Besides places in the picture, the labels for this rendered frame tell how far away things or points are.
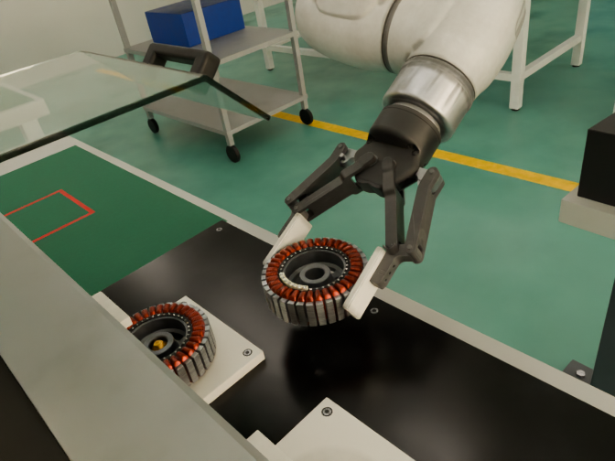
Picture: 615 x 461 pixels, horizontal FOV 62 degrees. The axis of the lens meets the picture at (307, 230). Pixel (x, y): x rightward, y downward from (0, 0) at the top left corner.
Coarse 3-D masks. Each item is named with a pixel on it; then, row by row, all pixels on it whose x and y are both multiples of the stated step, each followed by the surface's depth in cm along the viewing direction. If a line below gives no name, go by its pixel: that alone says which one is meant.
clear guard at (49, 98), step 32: (64, 64) 52; (96, 64) 50; (128, 64) 48; (0, 96) 45; (32, 96) 43; (64, 96) 42; (96, 96) 40; (128, 96) 39; (160, 96) 39; (192, 96) 52; (224, 96) 44; (0, 128) 37; (32, 128) 36; (64, 128) 35; (0, 160) 33
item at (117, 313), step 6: (96, 294) 50; (102, 294) 50; (96, 300) 49; (102, 300) 49; (108, 300) 49; (102, 306) 48; (108, 306) 48; (114, 306) 48; (114, 312) 47; (120, 312) 47; (120, 318) 46; (126, 318) 46; (126, 324) 47; (132, 324) 47
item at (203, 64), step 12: (156, 48) 54; (168, 48) 52; (180, 48) 51; (192, 48) 50; (144, 60) 55; (156, 60) 54; (168, 60) 54; (180, 60) 52; (192, 60) 50; (204, 60) 48; (216, 60) 49; (204, 72) 48
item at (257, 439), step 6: (258, 432) 34; (252, 438) 34; (258, 438) 34; (264, 438) 34; (252, 444) 34; (258, 444) 34; (264, 444) 34; (270, 444) 34; (258, 450) 33; (264, 450) 33; (270, 450) 33; (276, 450) 33; (270, 456) 33; (276, 456) 33; (282, 456) 33
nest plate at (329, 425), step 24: (336, 408) 47; (312, 432) 45; (336, 432) 45; (360, 432) 44; (288, 456) 44; (312, 456) 43; (336, 456) 43; (360, 456) 43; (384, 456) 42; (408, 456) 42
